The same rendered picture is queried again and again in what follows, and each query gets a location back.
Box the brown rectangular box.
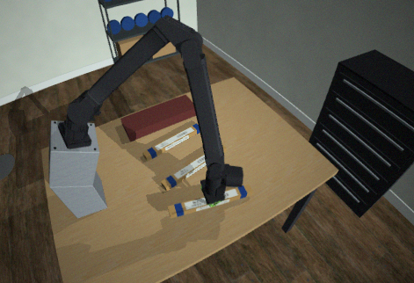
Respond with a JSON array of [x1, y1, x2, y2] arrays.
[[161, 155, 206, 191]]

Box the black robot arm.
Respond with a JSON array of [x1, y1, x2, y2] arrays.
[[58, 15, 243, 196]]

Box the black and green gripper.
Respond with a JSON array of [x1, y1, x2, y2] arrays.
[[200, 179, 225, 207]]

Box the long tan cardboard box with blue bands and white label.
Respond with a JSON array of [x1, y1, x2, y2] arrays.
[[168, 184, 253, 218]]

